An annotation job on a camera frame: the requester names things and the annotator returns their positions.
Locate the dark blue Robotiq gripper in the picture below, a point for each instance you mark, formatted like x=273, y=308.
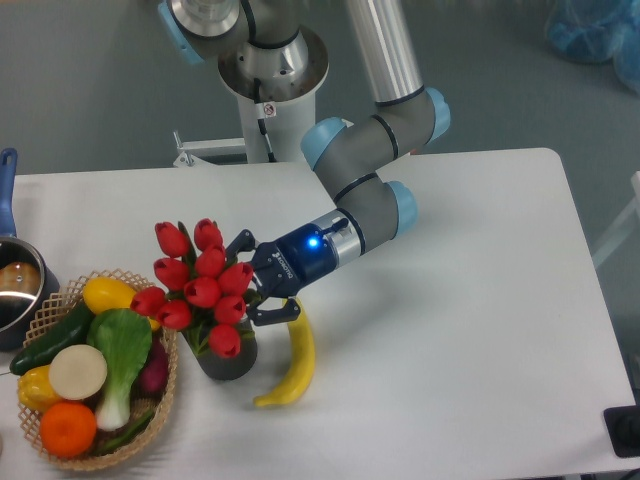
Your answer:
x=281, y=268

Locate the red tulip bouquet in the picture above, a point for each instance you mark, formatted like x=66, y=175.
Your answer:
x=204, y=293

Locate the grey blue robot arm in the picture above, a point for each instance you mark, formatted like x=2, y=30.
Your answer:
x=345, y=158

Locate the dark grey ribbed vase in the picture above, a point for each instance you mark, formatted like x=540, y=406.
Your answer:
x=230, y=360

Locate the yellow banana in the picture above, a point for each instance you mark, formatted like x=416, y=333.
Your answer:
x=299, y=375

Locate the green bok choy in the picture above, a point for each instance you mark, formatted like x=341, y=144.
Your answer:
x=124, y=338

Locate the purple sweet potato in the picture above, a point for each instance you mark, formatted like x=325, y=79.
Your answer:
x=153, y=377

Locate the yellow squash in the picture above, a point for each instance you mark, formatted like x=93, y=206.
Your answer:
x=103, y=293

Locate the green chili pepper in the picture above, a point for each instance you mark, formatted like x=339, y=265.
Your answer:
x=126, y=436

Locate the dark green cucumber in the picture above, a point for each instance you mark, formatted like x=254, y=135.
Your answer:
x=70, y=330

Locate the white round radish slice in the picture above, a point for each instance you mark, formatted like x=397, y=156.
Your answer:
x=78, y=372

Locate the woven wicker basket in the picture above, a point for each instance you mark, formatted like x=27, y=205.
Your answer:
x=52, y=311

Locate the orange fruit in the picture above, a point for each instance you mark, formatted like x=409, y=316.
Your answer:
x=68, y=429

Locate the yellow bell pepper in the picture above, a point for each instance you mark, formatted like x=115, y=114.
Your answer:
x=35, y=390

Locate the black device at table edge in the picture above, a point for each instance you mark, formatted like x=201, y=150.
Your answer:
x=622, y=424

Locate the blue plastic bag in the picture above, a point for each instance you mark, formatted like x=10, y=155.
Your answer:
x=597, y=32

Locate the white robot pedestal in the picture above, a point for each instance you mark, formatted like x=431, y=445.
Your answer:
x=275, y=92

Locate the blue handled saucepan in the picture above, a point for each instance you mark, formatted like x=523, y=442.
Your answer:
x=26, y=280

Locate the white frame at right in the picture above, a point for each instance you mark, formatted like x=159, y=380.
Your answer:
x=619, y=229

